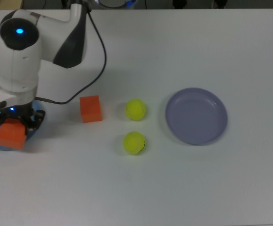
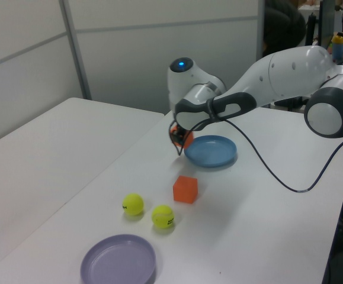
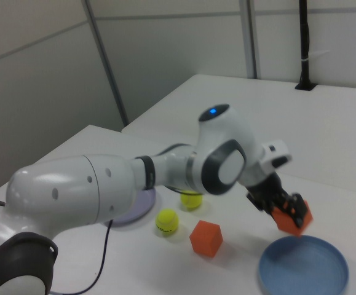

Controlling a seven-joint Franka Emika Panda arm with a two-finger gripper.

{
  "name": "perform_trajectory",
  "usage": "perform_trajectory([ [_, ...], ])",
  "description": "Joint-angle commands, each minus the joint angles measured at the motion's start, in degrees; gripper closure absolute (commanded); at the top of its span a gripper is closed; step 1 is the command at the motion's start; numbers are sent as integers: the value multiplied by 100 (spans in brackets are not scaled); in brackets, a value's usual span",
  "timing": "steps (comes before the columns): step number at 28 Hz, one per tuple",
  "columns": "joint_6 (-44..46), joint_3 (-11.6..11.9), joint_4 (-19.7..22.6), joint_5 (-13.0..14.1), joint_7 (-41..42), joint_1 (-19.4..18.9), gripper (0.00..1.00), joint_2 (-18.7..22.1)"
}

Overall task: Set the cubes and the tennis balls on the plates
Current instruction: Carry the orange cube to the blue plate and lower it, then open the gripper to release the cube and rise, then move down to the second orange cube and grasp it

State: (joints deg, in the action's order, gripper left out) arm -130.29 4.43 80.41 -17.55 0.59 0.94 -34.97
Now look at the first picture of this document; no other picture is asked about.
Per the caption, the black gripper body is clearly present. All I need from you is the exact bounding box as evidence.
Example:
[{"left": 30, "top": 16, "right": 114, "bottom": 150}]
[{"left": 0, "top": 103, "right": 34, "bottom": 120}]

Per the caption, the orange foam cube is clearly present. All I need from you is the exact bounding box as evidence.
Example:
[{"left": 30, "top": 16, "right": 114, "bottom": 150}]
[
  {"left": 79, "top": 95, "right": 103, "bottom": 123},
  {"left": 0, "top": 118, "right": 28, "bottom": 150}
]

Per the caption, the yellow tennis ball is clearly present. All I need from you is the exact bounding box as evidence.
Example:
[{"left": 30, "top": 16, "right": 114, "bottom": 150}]
[
  {"left": 124, "top": 98, "right": 147, "bottom": 121},
  {"left": 123, "top": 131, "right": 147, "bottom": 155}
]

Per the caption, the purple plastic plate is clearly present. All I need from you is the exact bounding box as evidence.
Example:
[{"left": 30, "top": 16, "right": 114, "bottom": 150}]
[{"left": 165, "top": 87, "right": 228, "bottom": 146}]

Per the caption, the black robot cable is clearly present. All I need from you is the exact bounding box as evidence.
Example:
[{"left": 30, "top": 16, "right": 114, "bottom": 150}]
[{"left": 35, "top": 6, "right": 107, "bottom": 105}]

